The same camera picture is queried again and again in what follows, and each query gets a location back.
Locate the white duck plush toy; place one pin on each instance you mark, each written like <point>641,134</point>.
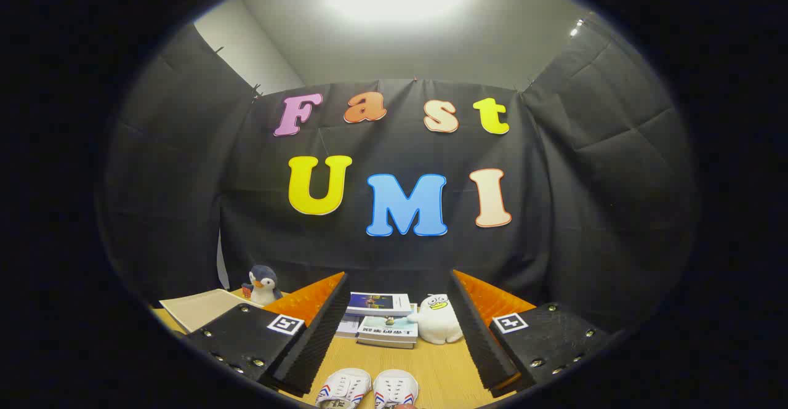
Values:
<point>438,326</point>

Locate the penguin plush toy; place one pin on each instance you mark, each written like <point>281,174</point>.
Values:
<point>263,283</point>

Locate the cream fabric storage box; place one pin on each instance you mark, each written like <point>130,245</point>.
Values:
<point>203,307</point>

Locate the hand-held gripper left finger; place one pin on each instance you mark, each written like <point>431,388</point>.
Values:
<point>320,329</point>

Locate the book with blue picture cover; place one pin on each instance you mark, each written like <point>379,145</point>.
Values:
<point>378,303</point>

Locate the white canvas shoe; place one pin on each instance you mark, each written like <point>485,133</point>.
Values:
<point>396,389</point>
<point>343,387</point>

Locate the book with pale green cover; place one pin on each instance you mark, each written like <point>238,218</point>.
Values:
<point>388,329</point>

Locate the black backdrop cloth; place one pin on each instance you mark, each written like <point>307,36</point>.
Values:
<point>184,181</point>

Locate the white text-covered book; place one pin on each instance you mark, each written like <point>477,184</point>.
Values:
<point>348,326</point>

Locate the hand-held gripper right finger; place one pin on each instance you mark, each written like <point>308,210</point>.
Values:
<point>477,329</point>

